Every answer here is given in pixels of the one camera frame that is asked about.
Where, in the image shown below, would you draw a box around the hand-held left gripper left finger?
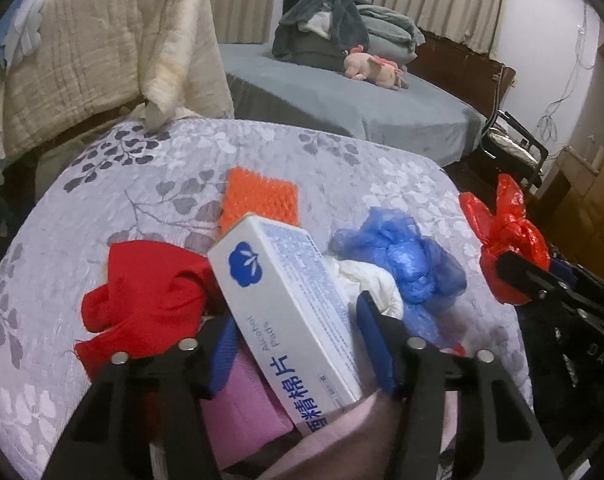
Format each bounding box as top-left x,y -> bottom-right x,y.
42,316 -> 240,480

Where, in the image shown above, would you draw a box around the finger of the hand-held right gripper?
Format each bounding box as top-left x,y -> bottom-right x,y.
549,256 -> 604,306
496,251 -> 590,318

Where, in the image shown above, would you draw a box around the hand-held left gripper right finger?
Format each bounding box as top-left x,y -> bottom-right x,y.
356,290 -> 565,480

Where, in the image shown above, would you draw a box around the red plastic bag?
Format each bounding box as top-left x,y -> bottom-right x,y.
459,174 -> 552,306

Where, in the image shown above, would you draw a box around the white plastic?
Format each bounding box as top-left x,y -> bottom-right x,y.
324,259 -> 405,321

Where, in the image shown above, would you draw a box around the white cardboard box blue print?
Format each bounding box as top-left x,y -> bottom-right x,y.
208,214 -> 365,436

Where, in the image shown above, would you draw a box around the blue plastic glove bundle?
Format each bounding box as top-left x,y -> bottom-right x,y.
330,206 -> 467,348

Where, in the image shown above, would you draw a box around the red cloth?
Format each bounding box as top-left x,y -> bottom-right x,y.
74,240 -> 223,426

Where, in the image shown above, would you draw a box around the orange foam net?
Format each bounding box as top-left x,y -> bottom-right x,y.
218,167 -> 300,236

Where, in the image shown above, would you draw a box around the wooden wardrobe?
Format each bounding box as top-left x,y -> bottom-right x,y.
532,10 -> 604,281

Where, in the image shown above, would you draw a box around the pale pink cloth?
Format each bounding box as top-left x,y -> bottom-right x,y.
222,390 -> 462,480

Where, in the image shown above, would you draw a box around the silver seat cushion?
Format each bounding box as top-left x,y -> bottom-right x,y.
486,130 -> 537,163

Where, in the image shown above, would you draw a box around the black metal chair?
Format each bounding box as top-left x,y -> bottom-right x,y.
469,110 -> 550,191

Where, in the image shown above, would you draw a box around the grey floral bedspread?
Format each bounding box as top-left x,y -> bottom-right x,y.
0,117 -> 535,480

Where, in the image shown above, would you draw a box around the dark wooden headboard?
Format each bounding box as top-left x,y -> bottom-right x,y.
417,27 -> 515,116

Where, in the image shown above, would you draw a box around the bed with grey sheet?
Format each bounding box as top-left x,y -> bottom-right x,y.
217,42 -> 487,168

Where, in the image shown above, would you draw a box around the pink plush toy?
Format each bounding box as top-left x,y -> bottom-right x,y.
343,45 -> 410,90

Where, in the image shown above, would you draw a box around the folded blue-grey quilt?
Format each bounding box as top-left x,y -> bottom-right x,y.
357,5 -> 425,66

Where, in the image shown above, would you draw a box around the beige curtain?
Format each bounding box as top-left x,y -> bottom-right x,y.
209,0 -> 283,46
372,0 -> 510,61

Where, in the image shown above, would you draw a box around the dark grey fleece blanket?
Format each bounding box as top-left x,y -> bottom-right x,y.
272,0 -> 370,63

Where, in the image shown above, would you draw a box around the beige quilt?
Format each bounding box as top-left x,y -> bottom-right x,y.
2,0 -> 235,161

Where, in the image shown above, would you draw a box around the blue white scalloped blanket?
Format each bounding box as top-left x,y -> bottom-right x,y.
0,0 -> 48,241

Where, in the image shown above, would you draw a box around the hanging wall cables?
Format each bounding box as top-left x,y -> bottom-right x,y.
536,5 -> 597,146

